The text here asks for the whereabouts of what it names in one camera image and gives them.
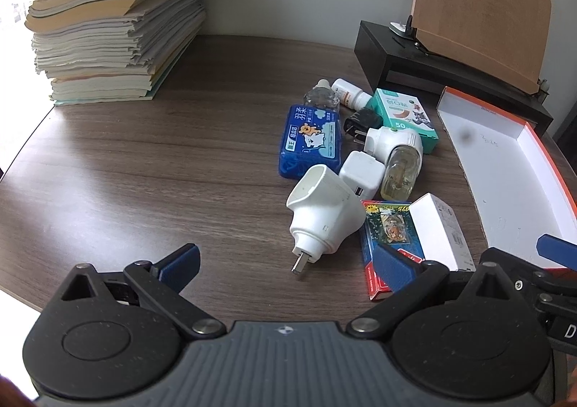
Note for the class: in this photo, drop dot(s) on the thin black clip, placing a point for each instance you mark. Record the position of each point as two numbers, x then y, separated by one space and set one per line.
410 26

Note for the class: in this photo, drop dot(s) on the brown wooden board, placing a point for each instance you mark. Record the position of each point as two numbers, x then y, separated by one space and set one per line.
473 5

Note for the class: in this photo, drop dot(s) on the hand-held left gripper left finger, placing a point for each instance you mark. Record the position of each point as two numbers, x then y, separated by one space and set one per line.
182 262

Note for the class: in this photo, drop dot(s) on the stack of books and papers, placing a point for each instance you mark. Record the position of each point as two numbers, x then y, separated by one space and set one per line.
99 50

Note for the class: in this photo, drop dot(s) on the small white carton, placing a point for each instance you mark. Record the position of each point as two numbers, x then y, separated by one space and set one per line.
444 226

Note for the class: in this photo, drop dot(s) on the small white bottle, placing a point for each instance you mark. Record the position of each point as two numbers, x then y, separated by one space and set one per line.
349 93

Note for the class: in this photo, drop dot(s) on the white cube charger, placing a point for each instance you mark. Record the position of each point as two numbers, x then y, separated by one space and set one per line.
360 170

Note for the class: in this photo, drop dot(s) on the red and blue card box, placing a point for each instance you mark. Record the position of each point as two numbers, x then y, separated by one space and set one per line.
387 226

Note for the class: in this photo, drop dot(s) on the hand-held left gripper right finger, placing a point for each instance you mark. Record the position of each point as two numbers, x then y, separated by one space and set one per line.
396 267

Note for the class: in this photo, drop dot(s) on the black monitor stand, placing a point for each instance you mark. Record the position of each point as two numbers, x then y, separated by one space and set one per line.
383 55

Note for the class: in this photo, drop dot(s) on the black plug charger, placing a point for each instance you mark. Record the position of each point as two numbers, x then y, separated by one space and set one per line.
363 120

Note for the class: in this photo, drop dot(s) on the orange and white cardboard box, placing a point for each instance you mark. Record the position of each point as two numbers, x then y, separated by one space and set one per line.
496 172

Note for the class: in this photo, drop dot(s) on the blue tissue pack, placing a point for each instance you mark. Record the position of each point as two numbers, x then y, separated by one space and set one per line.
309 141

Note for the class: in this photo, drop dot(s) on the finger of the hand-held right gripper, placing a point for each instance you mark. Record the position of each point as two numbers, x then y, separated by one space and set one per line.
523 263
556 249

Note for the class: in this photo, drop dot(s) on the white plug with liquid bottle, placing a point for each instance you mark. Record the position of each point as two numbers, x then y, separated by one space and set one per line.
394 141

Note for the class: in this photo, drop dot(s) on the teal printed carton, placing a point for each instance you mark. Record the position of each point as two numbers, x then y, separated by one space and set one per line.
401 111

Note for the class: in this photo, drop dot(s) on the clear plastic bottle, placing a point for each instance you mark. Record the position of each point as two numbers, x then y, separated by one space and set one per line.
321 98

